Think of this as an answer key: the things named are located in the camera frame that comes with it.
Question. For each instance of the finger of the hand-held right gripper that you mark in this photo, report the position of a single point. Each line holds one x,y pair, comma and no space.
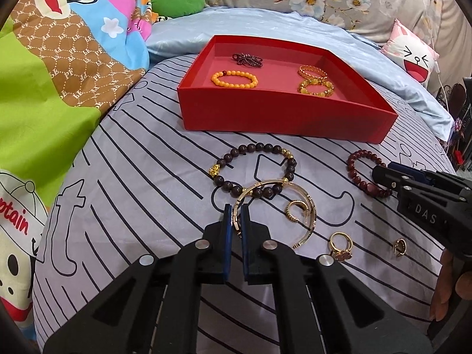
403,168
385,177

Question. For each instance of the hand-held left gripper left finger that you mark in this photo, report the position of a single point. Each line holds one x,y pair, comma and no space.
227,245

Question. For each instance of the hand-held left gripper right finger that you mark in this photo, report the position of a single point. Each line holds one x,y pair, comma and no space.
251,254

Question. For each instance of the gold bangle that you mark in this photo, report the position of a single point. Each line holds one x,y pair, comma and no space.
265,182

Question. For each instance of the red cardboard box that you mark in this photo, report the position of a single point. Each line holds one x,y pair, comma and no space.
258,114

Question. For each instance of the person's right hand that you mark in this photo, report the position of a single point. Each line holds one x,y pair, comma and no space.
444,291

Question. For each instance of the small gold earring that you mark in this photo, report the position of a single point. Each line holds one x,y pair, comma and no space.
400,247

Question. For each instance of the gold crescent earring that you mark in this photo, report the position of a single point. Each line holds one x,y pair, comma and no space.
291,214

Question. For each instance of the white cartoon face pillow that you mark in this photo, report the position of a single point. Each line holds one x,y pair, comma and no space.
405,55

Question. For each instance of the grey striped bedsheet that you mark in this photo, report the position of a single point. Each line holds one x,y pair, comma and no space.
147,162

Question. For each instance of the light blue pillow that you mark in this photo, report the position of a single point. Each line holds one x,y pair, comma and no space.
177,33

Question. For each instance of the colourful cartoon blanket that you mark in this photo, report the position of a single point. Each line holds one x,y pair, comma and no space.
55,51

